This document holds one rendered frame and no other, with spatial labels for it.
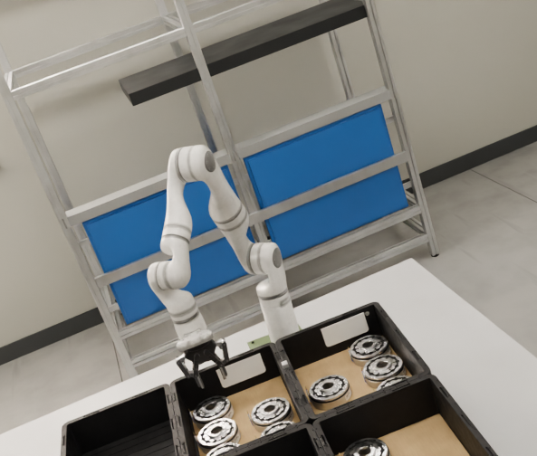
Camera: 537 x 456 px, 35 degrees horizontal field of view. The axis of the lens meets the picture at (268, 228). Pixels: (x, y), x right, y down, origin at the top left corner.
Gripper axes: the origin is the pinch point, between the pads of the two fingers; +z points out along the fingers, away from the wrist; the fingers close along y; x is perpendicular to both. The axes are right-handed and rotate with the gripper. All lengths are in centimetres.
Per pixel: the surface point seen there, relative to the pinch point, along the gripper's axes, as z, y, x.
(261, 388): 11.6, -10.7, -4.4
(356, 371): 11.6, -35.3, 5.0
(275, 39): -37, -75, -190
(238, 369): 5.0, -7.0, -6.9
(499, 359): 25, -73, 6
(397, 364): 8.7, -44.7, 13.3
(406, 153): 37, -119, -188
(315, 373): 11.6, -25.6, -1.4
